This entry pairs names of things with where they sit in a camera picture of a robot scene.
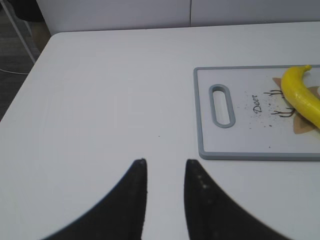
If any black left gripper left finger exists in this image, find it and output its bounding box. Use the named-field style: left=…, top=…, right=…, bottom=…
left=46, top=158, right=147, bottom=240

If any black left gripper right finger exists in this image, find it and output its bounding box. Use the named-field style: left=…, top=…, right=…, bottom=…
left=184, top=159, right=286, bottom=240

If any yellow plastic banana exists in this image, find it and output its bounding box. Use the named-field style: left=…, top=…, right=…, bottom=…
left=280, top=65, right=320, bottom=129

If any grey-rimmed white cutting board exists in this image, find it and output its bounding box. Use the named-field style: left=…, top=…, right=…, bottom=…
left=193, top=65, right=320, bottom=162

